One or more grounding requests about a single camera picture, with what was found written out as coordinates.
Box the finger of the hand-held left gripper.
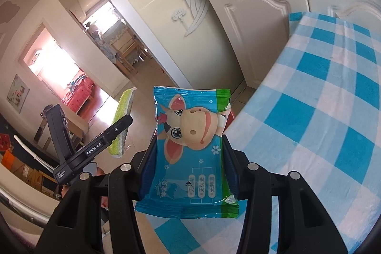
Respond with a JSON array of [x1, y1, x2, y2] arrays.
[[103, 115, 133, 145]]

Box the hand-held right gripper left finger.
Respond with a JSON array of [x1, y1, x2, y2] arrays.
[[37, 135, 157, 254]]

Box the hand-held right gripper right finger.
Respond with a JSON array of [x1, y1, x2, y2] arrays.
[[222, 134, 349, 254]]

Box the yellow packet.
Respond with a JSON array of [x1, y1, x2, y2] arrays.
[[108, 87, 137, 159]]

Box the blue cartoon cow wipes packet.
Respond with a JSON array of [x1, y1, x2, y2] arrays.
[[135, 86, 240, 219]]

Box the person's left hand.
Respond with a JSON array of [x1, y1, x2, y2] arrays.
[[89, 162, 105, 178]]

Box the white pole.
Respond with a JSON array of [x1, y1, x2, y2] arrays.
[[13, 135, 55, 171]]

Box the red bed blanket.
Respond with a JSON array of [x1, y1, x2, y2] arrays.
[[61, 75, 96, 115]]

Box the cardboard boxes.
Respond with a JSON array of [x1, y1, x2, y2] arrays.
[[0, 150, 57, 192]]

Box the wooden chair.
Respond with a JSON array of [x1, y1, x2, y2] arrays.
[[111, 34, 146, 74]]

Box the wooden dining table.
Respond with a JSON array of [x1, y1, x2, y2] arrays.
[[103, 20, 133, 49]]

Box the blue checked tablecloth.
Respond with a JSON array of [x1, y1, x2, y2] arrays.
[[147, 11, 381, 254]]

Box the white kitchen cabinet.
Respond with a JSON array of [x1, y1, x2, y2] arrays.
[[201, 0, 381, 91]]

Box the framed wall picture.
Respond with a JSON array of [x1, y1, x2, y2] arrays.
[[6, 74, 30, 113]]

